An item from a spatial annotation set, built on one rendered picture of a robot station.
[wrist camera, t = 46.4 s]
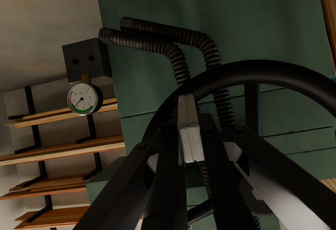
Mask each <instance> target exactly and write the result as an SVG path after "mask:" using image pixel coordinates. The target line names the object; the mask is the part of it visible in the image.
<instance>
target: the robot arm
mask: <svg viewBox="0 0 336 230"><path fill-rule="evenodd" d="M159 132H160V136H161V141H160V142H159V143H157V144H154V145H152V144H151V142H149V141H143V142H140V143H138V144H137V145H136V146H135V147H134V148H133V149H132V151H131V152H130V153H129V155H128V156H127V157H126V159H125V160H124V161H123V163H122V164H121V165H120V167H119V168H118V169H117V171H116V172H115V173H114V175H113V176H112V177H111V179H110V180H109V181H108V183H107V184H106V185H105V187H104V188H103V189H102V191H101V192H100V193H99V195H98V196H97V197H96V199H95V200H94V201H93V203H92V204H91V205H90V207H89V208H88V209H87V211H86V212H85V213H84V215H83V216H82V217H81V219H80V220H79V221H78V223H77V224H76V225H75V227H74V228H73V229H72V230H135V228H136V226H137V224H138V222H139V220H140V217H141V215H142V213H143V211H144V209H145V206H146V204H147V202H148V200H149V198H150V196H151V201H150V207H149V213H148V217H144V218H143V220H142V224H141V229H140V230H188V211H187V186H186V164H185V162H187V163H190V162H194V161H195V160H196V161H203V160H205V165H206V171H207V177H208V182H209V188H210V194H211V199H212V205H213V211H214V217H215V223H216V228H217V230H258V229H257V226H256V223H255V221H254V218H253V215H252V213H251V210H250V208H249V206H248V205H246V204H245V201H244V198H243V196H242V193H241V190H240V187H239V185H238V182H237V179H236V176H235V174H234V171H233V168H232V165H231V163H230V161H233V163H234V165H235V166H236V167H237V169H238V170H239V171H240V172H241V174H242V175H243V176H244V177H245V178H246V180H247V181H248V182H249V183H250V185H251V186H252V187H253V188H254V189H255V191H256V192H257V193H258V194H259V195H260V197H261V198H262V199H263V200H264V202H265V203H266V204H267V205H268V206H269V208H270V209H271V210H272V211H273V212H274V214H275V215H276V216H277V217H278V219H279V220H280V221H281V222H282V223H283V225H284V226H285V227H286V228H287V230H336V193H335V192H333V191H332V190H331V189H329V188H328V187H327V186H325V185H324V184H323V183H322V182H320V181H319V180H318V179H316V178H315V177H314V176H312V175H311V174H310V173H308V172H307V171H306V170H304V169H303V168H302V167H300V166H299V165H298V164H296V163H295V162H294V161H292V160H291V159H290V158H288V157H287V156H286V155H284V154H283V153H282V152H280V151H279V150H278V149H276V148H275V147H274V146H272V145H271V144H270V143H268V142H267V141H266V140H264V139H263V138H262V137H260V136H259V135H258V134H256V133H255V132H254V131H252V130H251V129H250V128H248V127H247V126H243V125H237V126H234V127H232V128H230V129H229V132H223V131H219V130H218V128H217V127H216V125H215V122H214V119H213V116H212V114H210V113H203V114H197V110H196V105H195V100H194V95H193V94H192V93H191V94H187V95H186V96H185V95H181V96H179V97H178V119H172V120H169V121H168V122H167V123H165V124H163V125H161V126H160V127H159ZM151 193H152V195H151Z"/></svg>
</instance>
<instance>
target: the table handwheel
mask: <svg viewBox="0 0 336 230"><path fill-rule="evenodd" d="M243 84H244V97H245V117H246V126H247V127H248V128H250V129H251V130H252V131H254V132H255V133H256V134H258V135H259V136H260V137H261V124H260V84H270V85H276V86H281V87H285V88H288V89H291V90H294V91H297V92H299V93H301V94H304V95H306V96H307V97H309V98H311V99H313V100H314V101H316V102H317V103H319V104H320V105H322V106H323V107H324V108H325V109H327V110H328V111H329V112H330V113H331V114H332V115H333V116H334V117H335V118H336V82H335V81H334V80H332V79H330V78H329V77H327V76H325V75H323V74H321V73H319V72H316V71H314V70H312V69H309V68H306V67H304V66H300V65H297V64H293V63H288V62H283V61H276V60H243V61H237V62H232V63H227V64H223V65H220V66H217V67H214V68H211V69H209V70H207V71H204V72H202V73H200V74H198V75H196V76H195V77H193V78H191V79H190V80H188V81H187V82H185V83H184V84H182V85H181V86H180V87H178V88H177V89H176V90H175V91H174V92H173V93H172V94H171V95H170V96H169V97H168V98H167V99H166V100H165V101H164V102H163V103H162V104H161V106H160V107H159V108H158V110H157V111H156V112H155V114H154V116H153V117H152V119H151V121H150V122H149V124H148V126H147V128H146V130H145V133H144V135H143V138H142V142H143V141H149V142H151V140H152V138H153V137H154V136H155V135H156V134H157V133H159V132H160V131H159V127H160V126H161V125H163V124H165V123H167V122H168V121H169V120H172V119H178V103H179V96H181V95H185V96H186V95H187V94H191V93H192V94H193V96H194V101H195V103H196V102H198V101H199V100H201V99H202V98H204V97H206V96H208V95H210V94H212V93H214V92H216V91H219V90H221V89H224V88H228V87H231V86H236V85H243ZM230 163H231V166H232V168H233V171H234V174H235V177H236V179H237V182H238V185H239V188H240V191H241V193H242V196H243V199H244V202H245V204H246V205H248V206H249V208H250V210H251V213H252V215H254V216H269V215H273V214H274V212H273V211H272V210H271V209H270V208H269V206H268V205H267V204H266V203H265V202H264V200H263V199H262V198H261V197H260V195H259V194H258V193H257V192H256V191H255V189H254V188H253V187H252V186H251V185H250V183H249V182H248V181H247V180H246V178H245V177H244V176H243V175H242V174H241V172H240V171H239V170H238V169H237V167H236V166H235V165H234V162H233V161H231V162H230ZM151 197H152V193H151V195H150V198H149V200H148V202H147V204H146V206H145V209H144V211H143V213H142V217H143V218H144V217H148V215H149V209H150V203H151ZM213 213H214V209H213V203H212V198H209V199H207V200H206V201H204V202H202V203H201V204H199V205H197V206H195V207H193V208H191V209H189V210H188V211H187V222H188V227H189V226H191V225H192V224H194V223H196V222H198V221H199V220H201V219H203V218H205V217H207V216H209V215H211V214H213Z"/></svg>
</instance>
